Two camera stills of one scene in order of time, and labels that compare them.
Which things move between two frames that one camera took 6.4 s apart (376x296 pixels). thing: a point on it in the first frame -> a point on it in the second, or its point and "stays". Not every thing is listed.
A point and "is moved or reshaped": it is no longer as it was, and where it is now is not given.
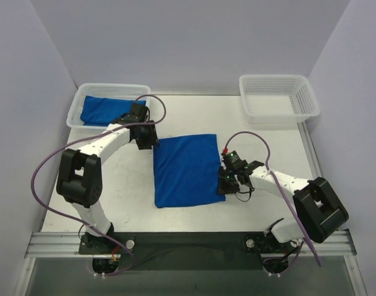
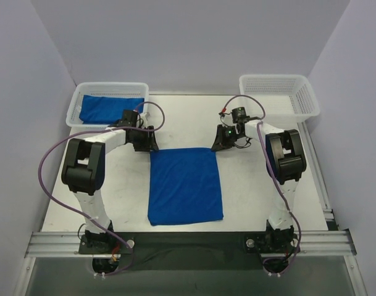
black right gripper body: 225,184 -> 222,137
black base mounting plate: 188,251 stays
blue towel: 102,111 stays
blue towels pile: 186,171 is moved or reshaped
